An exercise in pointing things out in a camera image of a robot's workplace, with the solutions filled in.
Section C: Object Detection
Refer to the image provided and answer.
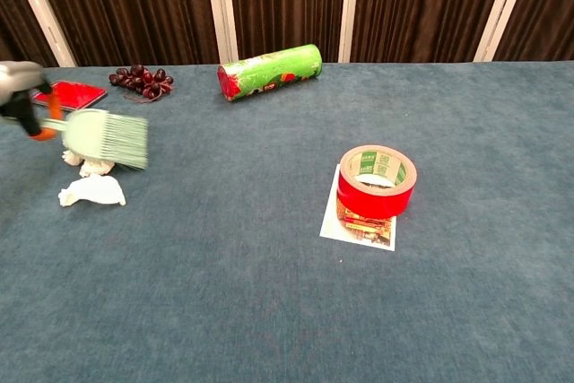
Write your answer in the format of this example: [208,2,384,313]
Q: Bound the white-bordered photo card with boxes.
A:
[318,163,397,252]

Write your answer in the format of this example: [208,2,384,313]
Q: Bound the white paper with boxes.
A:
[57,175,127,208]

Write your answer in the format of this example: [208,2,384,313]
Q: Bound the mint green hand brush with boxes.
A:
[39,109,150,171]

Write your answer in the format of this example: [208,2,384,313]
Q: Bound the red ink pad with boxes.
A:
[30,80,109,112]

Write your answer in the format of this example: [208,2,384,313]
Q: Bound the blue table cloth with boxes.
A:
[0,59,574,383]

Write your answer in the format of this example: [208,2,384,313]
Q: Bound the green cylindrical can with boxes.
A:
[216,43,324,102]

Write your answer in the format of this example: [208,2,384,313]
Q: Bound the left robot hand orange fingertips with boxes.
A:
[0,60,64,142]

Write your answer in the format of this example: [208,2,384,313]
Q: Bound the dark red grape bunch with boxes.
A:
[109,64,176,105]

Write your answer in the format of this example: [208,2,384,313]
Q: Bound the white screen frame post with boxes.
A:
[3,0,78,68]
[203,0,239,65]
[337,0,362,64]
[473,0,538,63]

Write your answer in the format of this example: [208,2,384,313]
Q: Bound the red tape roll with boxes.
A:
[336,144,419,220]

